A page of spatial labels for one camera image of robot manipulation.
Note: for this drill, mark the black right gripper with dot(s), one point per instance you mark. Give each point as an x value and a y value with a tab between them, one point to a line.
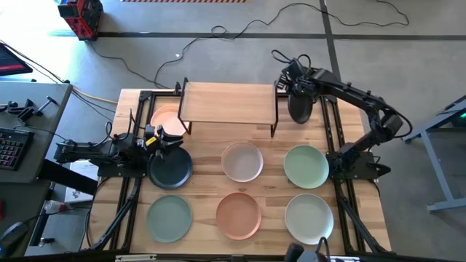
298	84

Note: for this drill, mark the white box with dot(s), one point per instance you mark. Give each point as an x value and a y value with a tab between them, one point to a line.
78	193

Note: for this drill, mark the black clamp knob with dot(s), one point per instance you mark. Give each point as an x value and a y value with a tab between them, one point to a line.
177	88

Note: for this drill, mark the black metal table frame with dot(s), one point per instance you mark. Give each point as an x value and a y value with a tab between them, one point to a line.
164	94

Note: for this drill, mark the white power strip red switch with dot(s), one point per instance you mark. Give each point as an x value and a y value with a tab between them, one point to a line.
54	206

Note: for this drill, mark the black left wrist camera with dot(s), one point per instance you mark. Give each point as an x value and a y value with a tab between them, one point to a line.
150	131

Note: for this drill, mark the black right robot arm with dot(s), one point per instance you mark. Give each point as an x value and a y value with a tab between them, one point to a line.
349	91

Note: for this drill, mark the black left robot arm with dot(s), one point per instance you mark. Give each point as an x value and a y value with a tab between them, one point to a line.
91	151

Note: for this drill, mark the dark grey device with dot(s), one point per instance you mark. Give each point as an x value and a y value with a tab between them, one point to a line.
298	254

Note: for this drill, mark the black desk clamp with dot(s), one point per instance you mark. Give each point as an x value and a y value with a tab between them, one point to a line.
25	111

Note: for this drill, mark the black keyboard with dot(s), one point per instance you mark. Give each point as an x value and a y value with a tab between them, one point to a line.
12	149

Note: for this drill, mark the sage teal plate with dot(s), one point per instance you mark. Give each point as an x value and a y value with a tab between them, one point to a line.
169	219

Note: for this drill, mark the grey desk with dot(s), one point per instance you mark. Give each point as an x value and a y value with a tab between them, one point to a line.
43	122

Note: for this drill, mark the light green plate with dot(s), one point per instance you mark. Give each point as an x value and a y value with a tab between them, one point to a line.
306	167

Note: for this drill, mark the terracotta orange plate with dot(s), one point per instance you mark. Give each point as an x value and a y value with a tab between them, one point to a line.
238	216

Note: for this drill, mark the black device green light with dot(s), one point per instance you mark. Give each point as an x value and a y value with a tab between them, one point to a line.
461	118

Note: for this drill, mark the silver metal bracket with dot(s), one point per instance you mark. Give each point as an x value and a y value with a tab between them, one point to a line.
346	259
135	258

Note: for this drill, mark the black plate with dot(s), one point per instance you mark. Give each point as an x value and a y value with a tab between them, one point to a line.
300	109

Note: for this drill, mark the peach plate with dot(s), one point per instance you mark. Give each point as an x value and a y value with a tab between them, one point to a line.
165	120

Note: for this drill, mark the black computer monitor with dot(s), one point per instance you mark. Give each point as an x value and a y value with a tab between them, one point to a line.
11	62

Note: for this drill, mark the wooden shelf black metal frame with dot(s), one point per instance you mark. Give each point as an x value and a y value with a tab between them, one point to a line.
229	103

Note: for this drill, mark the black flat bar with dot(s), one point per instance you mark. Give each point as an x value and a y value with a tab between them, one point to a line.
69	178

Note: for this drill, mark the pale grey plate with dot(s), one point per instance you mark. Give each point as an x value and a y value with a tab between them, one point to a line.
308	219

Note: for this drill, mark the dark navy plate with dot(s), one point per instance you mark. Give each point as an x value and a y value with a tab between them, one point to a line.
171	174

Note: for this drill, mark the red black equipment case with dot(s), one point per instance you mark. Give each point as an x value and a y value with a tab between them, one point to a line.
82	18

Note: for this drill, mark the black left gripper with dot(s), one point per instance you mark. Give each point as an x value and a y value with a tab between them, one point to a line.
156	146

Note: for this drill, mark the blue grey table frame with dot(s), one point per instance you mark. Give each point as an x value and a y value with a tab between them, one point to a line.
438	171

